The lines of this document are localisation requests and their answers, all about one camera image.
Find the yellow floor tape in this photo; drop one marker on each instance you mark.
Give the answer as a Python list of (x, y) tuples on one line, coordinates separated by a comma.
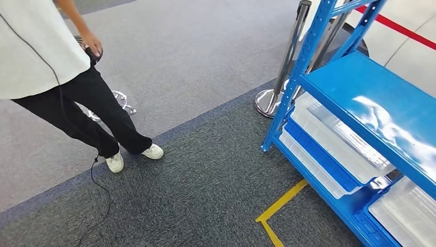
[(282, 203)]

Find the person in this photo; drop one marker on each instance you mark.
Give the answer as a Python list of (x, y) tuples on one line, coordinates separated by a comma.
[(34, 51)]

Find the chrome chair base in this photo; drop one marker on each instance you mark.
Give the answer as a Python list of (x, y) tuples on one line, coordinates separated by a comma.
[(124, 102)]

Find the chrome base stanchion pole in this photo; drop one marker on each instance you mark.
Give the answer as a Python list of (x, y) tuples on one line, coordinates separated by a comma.
[(269, 102)]

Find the black handheld controller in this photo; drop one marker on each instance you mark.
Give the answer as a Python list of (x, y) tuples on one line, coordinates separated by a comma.
[(93, 58)]

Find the person's hand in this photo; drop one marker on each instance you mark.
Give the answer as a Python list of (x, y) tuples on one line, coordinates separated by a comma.
[(92, 42)]

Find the white car red stripe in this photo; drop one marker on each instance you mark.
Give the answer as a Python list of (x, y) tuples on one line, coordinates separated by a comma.
[(415, 61)]

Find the blue metal shelf rack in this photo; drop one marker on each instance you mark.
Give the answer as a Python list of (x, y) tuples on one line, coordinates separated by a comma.
[(357, 88)]

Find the blue plastic bin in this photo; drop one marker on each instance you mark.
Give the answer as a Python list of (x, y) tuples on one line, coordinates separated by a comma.
[(320, 156), (368, 221)]

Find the person's foot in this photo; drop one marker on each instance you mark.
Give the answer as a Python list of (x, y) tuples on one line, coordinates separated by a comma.
[(153, 151), (115, 163)]

